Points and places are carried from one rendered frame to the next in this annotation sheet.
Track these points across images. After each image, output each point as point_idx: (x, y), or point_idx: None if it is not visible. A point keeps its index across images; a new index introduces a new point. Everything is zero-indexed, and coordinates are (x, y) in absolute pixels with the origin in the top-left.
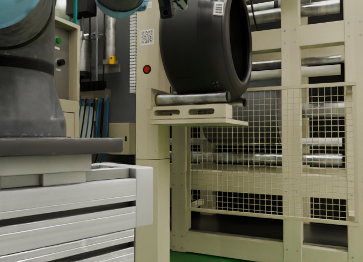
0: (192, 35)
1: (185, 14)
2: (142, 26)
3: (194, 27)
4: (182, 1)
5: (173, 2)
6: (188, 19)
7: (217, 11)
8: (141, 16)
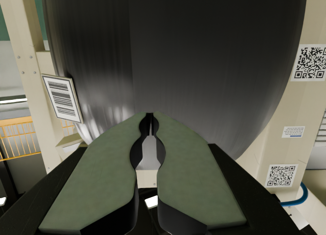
0: None
1: (181, 95)
2: (316, 89)
3: (139, 36)
4: (75, 199)
5: (183, 197)
6: (167, 72)
7: (60, 89)
8: (312, 111)
